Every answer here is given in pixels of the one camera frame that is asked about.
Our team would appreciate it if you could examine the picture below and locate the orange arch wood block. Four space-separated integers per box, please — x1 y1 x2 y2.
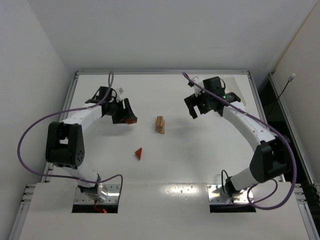
125 119 138 125

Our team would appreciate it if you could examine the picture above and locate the striped dark wood block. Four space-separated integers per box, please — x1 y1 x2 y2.
155 116 165 134

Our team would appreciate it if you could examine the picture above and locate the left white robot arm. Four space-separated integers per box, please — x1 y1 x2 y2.
45 86 138 199

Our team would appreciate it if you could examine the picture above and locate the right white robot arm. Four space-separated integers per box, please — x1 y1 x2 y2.
183 73 293 197

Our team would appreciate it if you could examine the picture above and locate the orange triangle wood block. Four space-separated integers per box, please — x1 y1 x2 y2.
134 147 143 161

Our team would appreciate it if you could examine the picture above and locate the white plastic bin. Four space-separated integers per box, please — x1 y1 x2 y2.
221 77 247 107

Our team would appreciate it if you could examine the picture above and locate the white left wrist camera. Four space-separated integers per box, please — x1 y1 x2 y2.
114 87 124 102

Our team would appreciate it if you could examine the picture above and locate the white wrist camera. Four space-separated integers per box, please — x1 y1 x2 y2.
114 87 124 102
191 76 206 97

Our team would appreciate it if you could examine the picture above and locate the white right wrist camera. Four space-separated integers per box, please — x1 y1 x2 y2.
191 76 206 97

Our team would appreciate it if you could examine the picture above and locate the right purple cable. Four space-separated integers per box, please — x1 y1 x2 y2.
181 71 298 210

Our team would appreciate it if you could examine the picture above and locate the purple cable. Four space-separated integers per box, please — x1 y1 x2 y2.
16 71 124 198
181 71 298 210

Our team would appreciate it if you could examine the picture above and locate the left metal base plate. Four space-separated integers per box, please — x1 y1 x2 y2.
73 184 120 205

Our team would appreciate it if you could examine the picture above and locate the metal base plate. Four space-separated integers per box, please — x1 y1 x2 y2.
73 184 120 205
207 184 249 206

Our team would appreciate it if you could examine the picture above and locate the black cable with white plug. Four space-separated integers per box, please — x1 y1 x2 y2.
266 72 296 118

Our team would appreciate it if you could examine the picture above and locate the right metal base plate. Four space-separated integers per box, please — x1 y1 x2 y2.
207 184 249 206

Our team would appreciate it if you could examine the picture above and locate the aluminium table frame rail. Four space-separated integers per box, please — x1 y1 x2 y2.
41 71 79 183

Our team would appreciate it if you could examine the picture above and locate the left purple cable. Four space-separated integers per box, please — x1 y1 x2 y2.
16 71 124 198

